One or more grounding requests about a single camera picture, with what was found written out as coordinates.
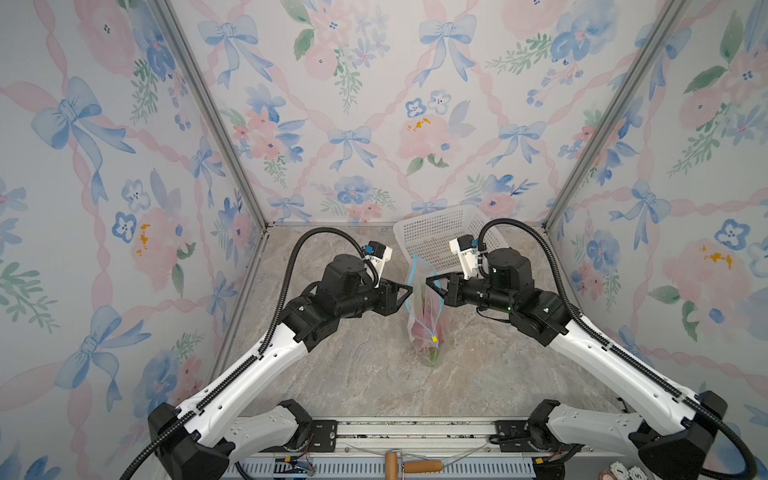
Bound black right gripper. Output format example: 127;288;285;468
425;269;515;316

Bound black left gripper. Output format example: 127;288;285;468
337;277;412;321

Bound clear zip-top bag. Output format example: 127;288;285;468
405;254;451;366

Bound pink dragon fruit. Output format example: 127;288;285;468
409;287;447;366

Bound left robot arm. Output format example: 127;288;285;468
148;254;413;479

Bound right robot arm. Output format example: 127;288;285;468
425;248;727;479

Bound white plastic basket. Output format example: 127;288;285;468
393;205;489;274

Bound white round objects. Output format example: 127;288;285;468
598;461;649;480

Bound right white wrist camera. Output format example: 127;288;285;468
449;234;480;280

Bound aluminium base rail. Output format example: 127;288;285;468
152;416;682;480

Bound wooden handled roller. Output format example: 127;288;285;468
384;451;444;480

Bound right black corrugated cable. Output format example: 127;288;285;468
476;217;760;480

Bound black corrugated cable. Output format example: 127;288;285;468
116;226;382;480
476;217;760;480

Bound left black corrugated cable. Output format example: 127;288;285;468
116;226;382;480

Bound aluminium corner post right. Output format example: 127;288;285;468
541;0;689;233

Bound aluminium corner post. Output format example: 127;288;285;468
148;0;268;232
541;0;689;233

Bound aluminium corner post left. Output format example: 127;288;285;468
148;0;268;232

